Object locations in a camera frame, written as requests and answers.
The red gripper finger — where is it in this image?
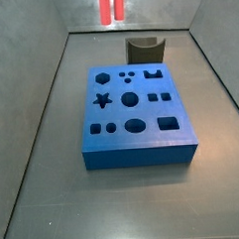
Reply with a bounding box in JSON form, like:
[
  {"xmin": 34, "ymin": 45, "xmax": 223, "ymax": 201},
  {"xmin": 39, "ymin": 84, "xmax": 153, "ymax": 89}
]
[
  {"xmin": 99, "ymin": 0, "xmax": 111, "ymax": 25},
  {"xmin": 113, "ymin": 0, "xmax": 125, "ymax": 21}
]

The dark grey curved piece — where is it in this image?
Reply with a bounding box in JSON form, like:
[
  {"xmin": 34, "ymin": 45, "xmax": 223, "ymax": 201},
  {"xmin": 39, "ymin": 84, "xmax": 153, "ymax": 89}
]
[{"xmin": 125, "ymin": 37, "xmax": 166, "ymax": 64}]

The blue shape sorter block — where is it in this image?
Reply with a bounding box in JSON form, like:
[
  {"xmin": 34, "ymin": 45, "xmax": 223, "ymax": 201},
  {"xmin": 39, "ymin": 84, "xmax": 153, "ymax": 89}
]
[{"xmin": 81, "ymin": 63, "xmax": 198, "ymax": 170}]

